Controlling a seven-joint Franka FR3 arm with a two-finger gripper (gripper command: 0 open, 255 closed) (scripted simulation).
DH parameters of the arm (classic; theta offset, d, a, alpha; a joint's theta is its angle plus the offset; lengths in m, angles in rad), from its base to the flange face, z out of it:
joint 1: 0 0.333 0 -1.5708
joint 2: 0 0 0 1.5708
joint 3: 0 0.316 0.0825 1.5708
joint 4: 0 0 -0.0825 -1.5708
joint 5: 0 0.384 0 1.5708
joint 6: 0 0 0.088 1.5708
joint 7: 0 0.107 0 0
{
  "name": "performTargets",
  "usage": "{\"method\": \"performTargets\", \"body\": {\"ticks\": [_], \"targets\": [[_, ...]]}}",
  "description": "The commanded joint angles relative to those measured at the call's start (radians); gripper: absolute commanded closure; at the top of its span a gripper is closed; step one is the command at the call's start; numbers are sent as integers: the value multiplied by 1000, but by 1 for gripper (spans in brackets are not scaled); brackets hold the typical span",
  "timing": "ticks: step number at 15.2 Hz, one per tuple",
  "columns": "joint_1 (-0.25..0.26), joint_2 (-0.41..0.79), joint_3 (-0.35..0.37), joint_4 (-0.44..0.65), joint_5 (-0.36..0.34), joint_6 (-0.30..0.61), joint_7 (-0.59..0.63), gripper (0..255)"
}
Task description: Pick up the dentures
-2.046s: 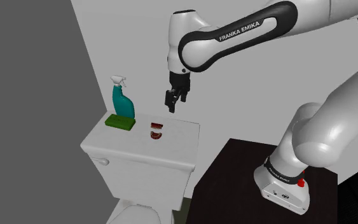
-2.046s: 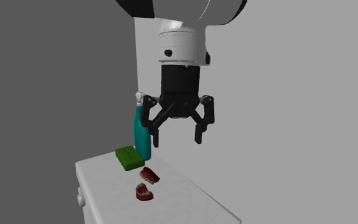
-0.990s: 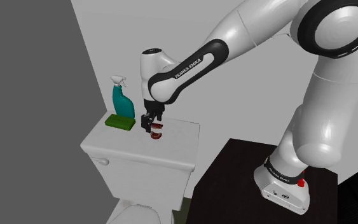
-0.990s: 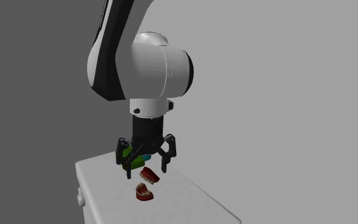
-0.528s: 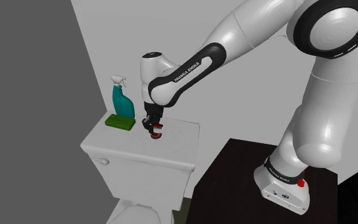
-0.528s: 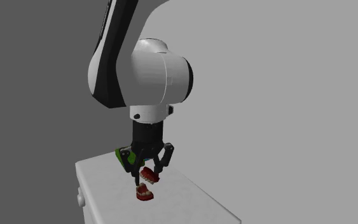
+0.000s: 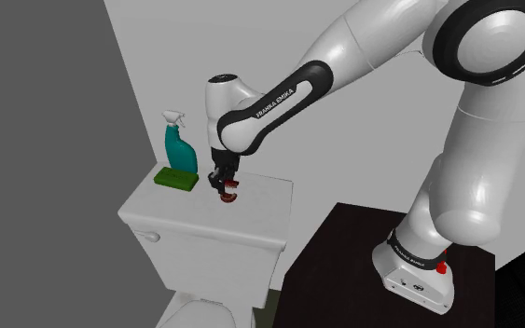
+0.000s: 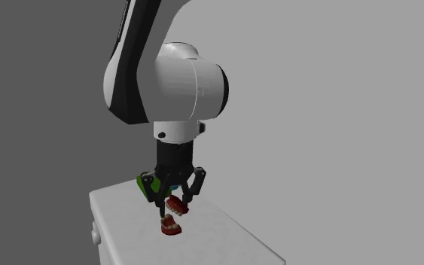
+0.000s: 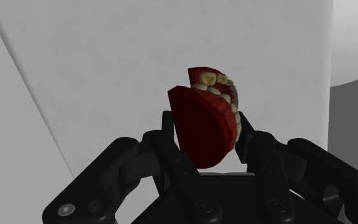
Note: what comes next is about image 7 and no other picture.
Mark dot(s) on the teal spray bottle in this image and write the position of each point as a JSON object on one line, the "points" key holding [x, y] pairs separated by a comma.
{"points": [[179, 147]]}

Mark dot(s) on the white toilet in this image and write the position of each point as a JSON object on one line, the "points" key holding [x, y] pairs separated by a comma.
{"points": [[207, 236]]}

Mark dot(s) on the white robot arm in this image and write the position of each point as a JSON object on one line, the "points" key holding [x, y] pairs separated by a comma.
{"points": [[480, 150]]}

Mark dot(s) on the green sponge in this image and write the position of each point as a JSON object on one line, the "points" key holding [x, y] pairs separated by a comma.
{"points": [[176, 178]]}

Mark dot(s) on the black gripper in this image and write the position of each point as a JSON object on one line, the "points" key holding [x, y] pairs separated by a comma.
{"points": [[224, 160]]}

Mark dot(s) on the dark robot stand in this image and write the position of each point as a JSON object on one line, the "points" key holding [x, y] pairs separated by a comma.
{"points": [[334, 272]]}

